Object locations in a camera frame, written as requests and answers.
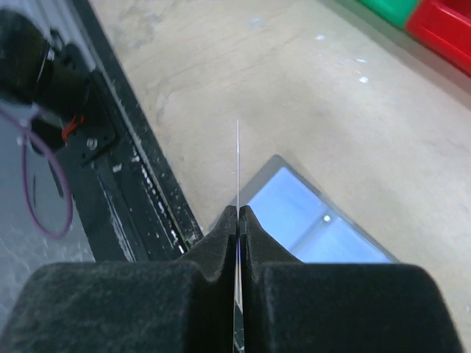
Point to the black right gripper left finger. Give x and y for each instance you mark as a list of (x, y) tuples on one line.
[(185, 305)]

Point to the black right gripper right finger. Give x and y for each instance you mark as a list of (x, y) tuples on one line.
[(291, 306)]

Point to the black VIP credit card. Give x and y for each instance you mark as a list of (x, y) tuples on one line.
[(238, 286)]

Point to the grey leather card holder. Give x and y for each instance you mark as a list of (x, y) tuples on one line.
[(303, 220)]

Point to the green bin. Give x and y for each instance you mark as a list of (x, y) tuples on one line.
[(393, 12)]

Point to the red bin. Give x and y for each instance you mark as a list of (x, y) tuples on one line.
[(444, 26)]

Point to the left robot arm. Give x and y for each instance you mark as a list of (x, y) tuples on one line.
[(32, 74)]

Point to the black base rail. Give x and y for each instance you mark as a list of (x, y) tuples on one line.
[(131, 206)]

